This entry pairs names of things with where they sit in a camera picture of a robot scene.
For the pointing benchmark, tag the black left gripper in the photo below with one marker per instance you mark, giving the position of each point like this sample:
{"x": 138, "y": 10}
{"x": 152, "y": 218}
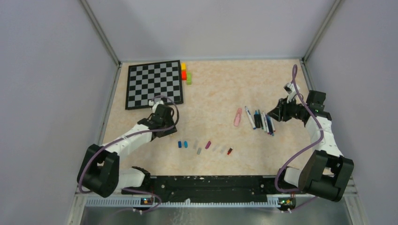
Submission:
{"x": 168, "y": 131}

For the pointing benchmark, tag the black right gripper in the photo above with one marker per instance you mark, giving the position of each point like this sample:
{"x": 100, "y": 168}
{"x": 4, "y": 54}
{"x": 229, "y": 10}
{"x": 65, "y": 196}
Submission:
{"x": 279, "y": 113}

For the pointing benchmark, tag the red capped white pen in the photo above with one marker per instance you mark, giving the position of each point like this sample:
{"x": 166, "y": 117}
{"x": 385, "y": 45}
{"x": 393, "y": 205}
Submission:
{"x": 272, "y": 124}

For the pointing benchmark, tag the dark blue pen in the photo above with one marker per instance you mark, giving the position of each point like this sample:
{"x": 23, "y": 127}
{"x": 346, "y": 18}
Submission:
{"x": 269, "y": 127}

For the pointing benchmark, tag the green transparent pen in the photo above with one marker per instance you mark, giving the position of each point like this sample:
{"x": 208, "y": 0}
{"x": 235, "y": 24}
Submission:
{"x": 261, "y": 119}

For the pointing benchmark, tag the white grey marker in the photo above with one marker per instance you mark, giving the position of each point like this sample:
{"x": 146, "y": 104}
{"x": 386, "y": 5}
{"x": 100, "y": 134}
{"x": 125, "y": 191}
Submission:
{"x": 264, "y": 121}

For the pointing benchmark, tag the black blue highlighter marker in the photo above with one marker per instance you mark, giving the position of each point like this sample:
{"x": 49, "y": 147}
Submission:
{"x": 257, "y": 119}

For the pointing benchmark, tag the white pen blue cap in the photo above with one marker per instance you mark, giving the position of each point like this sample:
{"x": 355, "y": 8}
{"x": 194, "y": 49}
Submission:
{"x": 250, "y": 118}

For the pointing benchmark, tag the pink highlighter marker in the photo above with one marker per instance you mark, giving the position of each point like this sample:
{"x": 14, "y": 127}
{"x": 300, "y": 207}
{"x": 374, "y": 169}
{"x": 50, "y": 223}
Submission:
{"x": 238, "y": 117}

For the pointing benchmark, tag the magenta pen cap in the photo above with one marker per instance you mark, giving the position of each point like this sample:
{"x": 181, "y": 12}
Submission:
{"x": 208, "y": 145}

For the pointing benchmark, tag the blue capped pen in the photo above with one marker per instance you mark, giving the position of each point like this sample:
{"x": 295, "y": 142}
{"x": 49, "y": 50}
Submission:
{"x": 272, "y": 130}

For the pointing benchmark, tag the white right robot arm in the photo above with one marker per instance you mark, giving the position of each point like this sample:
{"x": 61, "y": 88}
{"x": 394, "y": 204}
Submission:
{"x": 327, "y": 172}

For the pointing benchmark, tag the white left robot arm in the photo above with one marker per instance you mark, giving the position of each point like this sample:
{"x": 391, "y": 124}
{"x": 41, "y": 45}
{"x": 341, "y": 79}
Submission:
{"x": 100, "y": 170}

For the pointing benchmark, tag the black and grey chessboard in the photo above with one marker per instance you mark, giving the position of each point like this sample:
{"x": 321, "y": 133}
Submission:
{"x": 146, "y": 81}

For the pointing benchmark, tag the orange toy block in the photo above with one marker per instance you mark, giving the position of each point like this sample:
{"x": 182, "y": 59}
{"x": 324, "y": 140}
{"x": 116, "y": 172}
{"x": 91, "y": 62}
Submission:
{"x": 184, "y": 75}

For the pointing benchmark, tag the green toy block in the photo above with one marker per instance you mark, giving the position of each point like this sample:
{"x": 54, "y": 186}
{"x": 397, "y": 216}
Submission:
{"x": 188, "y": 78}

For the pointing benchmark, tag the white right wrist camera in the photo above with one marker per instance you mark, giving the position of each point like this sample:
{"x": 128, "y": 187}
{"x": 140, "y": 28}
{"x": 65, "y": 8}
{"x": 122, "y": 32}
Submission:
{"x": 292, "y": 91}

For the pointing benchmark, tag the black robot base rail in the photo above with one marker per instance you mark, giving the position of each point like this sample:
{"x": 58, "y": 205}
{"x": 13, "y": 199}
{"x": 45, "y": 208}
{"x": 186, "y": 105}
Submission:
{"x": 211, "y": 189}

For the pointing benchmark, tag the grey slotted cable duct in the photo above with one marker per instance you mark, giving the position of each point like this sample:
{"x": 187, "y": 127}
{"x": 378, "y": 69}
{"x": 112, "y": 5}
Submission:
{"x": 138, "y": 202}

